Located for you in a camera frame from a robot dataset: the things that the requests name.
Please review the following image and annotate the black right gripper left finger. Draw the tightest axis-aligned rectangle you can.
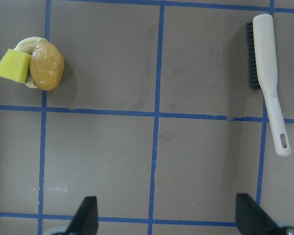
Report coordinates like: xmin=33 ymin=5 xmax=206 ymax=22
xmin=66 ymin=196 xmax=98 ymax=235

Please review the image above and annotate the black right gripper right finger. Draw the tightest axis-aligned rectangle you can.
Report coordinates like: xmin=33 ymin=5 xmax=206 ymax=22
xmin=235 ymin=193 xmax=279 ymax=235

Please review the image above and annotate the yellow sponge block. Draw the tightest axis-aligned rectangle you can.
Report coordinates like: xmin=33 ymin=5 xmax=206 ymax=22
xmin=0 ymin=48 xmax=31 ymax=84

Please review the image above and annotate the brown potato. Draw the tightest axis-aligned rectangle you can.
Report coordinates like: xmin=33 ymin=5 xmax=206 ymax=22
xmin=30 ymin=42 xmax=64 ymax=91

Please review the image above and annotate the pale green peel scrap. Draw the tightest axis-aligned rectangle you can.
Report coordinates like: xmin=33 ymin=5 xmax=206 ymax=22
xmin=14 ymin=37 xmax=48 ymax=89

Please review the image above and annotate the white hand brush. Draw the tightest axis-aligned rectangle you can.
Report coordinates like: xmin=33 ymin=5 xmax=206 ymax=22
xmin=246 ymin=14 xmax=291 ymax=157

